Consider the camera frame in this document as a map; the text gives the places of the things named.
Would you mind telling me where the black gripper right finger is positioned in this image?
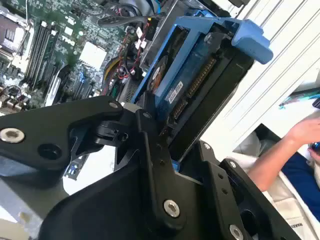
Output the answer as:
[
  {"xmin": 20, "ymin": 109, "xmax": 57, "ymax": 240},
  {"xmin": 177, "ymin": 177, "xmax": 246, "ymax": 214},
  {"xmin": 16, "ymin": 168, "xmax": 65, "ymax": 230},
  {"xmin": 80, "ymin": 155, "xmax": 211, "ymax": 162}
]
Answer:
[{"xmin": 197, "ymin": 140, "xmax": 302, "ymax": 240}]

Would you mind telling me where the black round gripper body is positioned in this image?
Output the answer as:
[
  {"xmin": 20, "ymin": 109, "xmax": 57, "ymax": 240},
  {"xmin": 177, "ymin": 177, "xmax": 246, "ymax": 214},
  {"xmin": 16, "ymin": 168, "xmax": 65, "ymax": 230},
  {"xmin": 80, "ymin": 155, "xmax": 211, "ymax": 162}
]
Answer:
[{"xmin": 37, "ymin": 148, "xmax": 227, "ymax": 240}]

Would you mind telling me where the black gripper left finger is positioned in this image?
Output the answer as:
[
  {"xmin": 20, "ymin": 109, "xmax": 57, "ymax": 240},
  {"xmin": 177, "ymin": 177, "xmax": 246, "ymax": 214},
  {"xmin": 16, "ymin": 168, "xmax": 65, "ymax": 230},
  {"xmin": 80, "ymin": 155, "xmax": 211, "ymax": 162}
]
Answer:
[{"xmin": 0, "ymin": 91, "xmax": 188, "ymax": 231}]

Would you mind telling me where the hard disk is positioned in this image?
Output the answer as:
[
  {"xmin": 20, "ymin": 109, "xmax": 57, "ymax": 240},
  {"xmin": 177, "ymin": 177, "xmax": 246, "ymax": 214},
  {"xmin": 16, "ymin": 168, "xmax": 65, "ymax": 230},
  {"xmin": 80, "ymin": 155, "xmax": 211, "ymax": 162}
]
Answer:
[{"xmin": 131, "ymin": 9, "xmax": 275, "ymax": 163}]

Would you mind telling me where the person's hand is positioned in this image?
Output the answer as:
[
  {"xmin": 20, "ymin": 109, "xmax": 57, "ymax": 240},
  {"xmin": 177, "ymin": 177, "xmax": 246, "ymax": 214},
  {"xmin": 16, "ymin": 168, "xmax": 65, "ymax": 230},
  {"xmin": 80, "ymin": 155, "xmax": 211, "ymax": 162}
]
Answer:
[{"xmin": 287, "ymin": 111, "xmax": 320, "ymax": 166}]

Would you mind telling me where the black disk wire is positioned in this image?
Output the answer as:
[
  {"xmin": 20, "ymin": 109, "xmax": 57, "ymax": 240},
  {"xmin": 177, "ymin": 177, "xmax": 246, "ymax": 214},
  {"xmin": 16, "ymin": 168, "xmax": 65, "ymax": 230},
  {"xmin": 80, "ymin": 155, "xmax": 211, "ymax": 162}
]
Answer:
[{"xmin": 97, "ymin": 12, "xmax": 166, "ymax": 29}]

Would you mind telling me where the blue disk wire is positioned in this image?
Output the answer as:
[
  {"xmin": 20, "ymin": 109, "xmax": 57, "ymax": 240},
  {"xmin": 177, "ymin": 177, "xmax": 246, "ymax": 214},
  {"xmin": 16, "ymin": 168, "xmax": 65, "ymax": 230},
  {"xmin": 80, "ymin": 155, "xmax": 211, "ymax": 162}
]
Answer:
[{"xmin": 151, "ymin": 0, "xmax": 162, "ymax": 15}]

